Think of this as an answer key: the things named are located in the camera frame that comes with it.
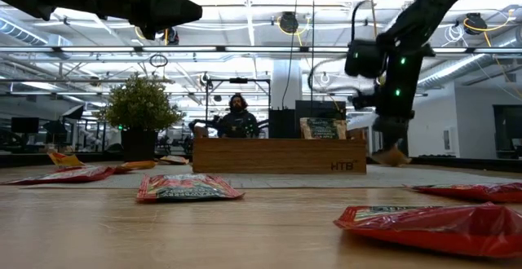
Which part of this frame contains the brown tea packet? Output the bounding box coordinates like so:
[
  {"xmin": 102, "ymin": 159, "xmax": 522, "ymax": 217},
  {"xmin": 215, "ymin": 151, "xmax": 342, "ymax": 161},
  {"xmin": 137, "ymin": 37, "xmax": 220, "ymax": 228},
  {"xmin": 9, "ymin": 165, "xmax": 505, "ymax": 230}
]
[
  {"xmin": 299, "ymin": 117, "xmax": 347, "ymax": 140},
  {"xmin": 370, "ymin": 144, "xmax": 413, "ymax": 168}
]

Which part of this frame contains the black equipment box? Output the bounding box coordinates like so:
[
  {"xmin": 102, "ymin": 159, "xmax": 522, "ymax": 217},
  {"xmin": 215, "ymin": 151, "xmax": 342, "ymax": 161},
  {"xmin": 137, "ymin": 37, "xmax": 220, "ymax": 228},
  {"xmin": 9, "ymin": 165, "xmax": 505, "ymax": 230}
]
[{"xmin": 268, "ymin": 108, "xmax": 297, "ymax": 139}]

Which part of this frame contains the distant black monitor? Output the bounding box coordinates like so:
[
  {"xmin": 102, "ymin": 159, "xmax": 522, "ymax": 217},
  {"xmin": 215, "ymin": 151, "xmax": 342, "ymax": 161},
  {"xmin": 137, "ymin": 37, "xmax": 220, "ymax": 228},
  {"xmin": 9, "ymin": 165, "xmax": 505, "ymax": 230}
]
[{"xmin": 11, "ymin": 117, "xmax": 41, "ymax": 135}]

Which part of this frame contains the black tilted screen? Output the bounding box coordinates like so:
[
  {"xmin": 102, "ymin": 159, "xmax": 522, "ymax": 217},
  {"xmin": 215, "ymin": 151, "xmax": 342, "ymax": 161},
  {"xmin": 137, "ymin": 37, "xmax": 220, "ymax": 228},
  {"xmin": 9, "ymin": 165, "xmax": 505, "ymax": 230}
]
[{"xmin": 61, "ymin": 104, "xmax": 86, "ymax": 120}]

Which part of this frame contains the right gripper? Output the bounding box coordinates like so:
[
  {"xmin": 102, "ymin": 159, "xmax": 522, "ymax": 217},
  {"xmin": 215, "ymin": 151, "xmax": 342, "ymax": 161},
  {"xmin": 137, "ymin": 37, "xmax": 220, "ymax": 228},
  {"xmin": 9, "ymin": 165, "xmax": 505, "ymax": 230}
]
[{"xmin": 352, "ymin": 46, "xmax": 434, "ymax": 150}]

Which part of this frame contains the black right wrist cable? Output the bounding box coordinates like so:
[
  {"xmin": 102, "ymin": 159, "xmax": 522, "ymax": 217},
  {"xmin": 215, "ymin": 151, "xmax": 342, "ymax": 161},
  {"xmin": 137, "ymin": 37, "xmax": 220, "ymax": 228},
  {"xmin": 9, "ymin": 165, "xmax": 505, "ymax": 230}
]
[{"xmin": 349, "ymin": 0, "xmax": 377, "ymax": 44}]

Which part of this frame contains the thin black cable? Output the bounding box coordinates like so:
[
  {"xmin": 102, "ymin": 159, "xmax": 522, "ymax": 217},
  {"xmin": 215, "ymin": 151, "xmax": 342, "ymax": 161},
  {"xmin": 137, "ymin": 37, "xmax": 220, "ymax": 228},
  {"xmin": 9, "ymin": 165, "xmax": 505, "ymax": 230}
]
[{"xmin": 281, "ymin": 0, "xmax": 299, "ymax": 110}]

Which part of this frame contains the green potted plant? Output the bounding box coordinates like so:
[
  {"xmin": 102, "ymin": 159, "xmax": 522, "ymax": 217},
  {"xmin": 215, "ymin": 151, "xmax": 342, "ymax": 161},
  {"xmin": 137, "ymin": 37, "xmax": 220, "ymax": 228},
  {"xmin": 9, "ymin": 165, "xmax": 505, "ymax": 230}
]
[{"xmin": 104, "ymin": 73, "xmax": 184, "ymax": 161}]

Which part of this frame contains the black ceiling cord reel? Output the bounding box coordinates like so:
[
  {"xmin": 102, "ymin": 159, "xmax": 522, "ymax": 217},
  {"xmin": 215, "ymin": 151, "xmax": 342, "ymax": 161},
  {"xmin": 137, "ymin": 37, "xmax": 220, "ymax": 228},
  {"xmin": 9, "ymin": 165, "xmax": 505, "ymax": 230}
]
[
  {"xmin": 161, "ymin": 24, "xmax": 180, "ymax": 46},
  {"xmin": 277, "ymin": 11, "xmax": 301, "ymax": 34},
  {"xmin": 462, "ymin": 11, "xmax": 489, "ymax": 36}
]

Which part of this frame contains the orange tea packet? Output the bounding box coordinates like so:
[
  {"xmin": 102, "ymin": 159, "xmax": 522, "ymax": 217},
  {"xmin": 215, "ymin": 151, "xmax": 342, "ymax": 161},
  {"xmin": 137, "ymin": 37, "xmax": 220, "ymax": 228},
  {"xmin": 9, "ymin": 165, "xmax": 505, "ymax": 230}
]
[
  {"xmin": 120, "ymin": 160, "xmax": 157, "ymax": 170},
  {"xmin": 46, "ymin": 151, "xmax": 86, "ymax": 169},
  {"xmin": 157, "ymin": 155, "xmax": 191, "ymax": 165}
]

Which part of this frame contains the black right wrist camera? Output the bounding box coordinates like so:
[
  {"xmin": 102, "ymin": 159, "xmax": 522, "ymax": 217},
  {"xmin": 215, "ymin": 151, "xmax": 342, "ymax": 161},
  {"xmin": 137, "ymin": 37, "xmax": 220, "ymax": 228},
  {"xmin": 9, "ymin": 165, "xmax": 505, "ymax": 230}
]
[{"xmin": 344, "ymin": 38, "xmax": 385, "ymax": 79}]

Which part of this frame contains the black cable loop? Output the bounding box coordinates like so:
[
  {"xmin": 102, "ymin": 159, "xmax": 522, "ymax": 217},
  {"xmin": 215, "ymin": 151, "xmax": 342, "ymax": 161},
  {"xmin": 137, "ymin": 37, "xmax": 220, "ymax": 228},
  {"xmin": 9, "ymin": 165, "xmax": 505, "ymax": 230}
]
[{"xmin": 148, "ymin": 53, "xmax": 169, "ymax": 68}]

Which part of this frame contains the grey woven placemat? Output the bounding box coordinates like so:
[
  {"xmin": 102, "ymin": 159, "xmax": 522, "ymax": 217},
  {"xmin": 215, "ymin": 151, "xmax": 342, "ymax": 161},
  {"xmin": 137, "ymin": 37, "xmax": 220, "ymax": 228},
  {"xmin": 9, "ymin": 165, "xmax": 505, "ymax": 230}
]
[{"xmin": 0, "ymin": 163, "xmax": 522, "ymax": 191}]

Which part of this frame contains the person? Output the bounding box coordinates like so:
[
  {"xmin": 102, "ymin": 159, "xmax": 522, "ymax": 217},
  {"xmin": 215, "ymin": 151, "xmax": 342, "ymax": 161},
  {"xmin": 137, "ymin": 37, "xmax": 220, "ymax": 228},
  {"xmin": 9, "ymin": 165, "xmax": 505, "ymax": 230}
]
[{"xmin": 215, "ymin": 93, "xmax": 261, "ymax": 139}]

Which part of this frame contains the black background rig frame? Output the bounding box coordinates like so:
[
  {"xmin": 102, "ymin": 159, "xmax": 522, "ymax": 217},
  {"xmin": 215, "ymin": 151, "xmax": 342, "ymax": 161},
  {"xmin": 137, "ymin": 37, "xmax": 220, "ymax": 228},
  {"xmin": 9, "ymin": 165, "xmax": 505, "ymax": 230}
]
[{"xmin": 203, "ymin": 77, "xmax": 272, "ymax": 138}]

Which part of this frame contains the wooden tea organizer box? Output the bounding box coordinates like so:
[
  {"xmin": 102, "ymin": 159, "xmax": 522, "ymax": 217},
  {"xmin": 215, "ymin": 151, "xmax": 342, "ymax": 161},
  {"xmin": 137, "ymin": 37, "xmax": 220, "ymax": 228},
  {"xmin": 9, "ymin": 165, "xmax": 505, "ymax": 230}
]
[{"xmin": 191, "ymin": 128, "xmax": 368, "ymax": 175}]

